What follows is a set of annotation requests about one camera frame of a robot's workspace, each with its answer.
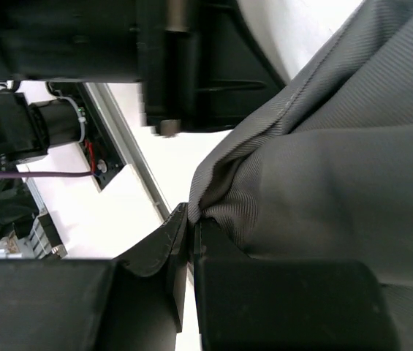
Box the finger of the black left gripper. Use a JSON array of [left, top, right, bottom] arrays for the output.
[[191, 1, 285, 132]]

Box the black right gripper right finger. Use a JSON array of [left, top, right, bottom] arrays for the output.
[[193, 220, 400, 350]]

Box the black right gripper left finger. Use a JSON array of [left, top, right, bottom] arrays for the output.
[[0, 203, 187, 350]]

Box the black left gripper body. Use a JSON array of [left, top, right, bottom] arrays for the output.
[[0, 1, 194, 135]]

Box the grey pleated skirt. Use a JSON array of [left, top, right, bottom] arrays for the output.
[[188, 1, 413, 350]]

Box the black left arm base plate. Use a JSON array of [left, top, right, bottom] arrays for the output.
[[46, 82, 124, 190]]

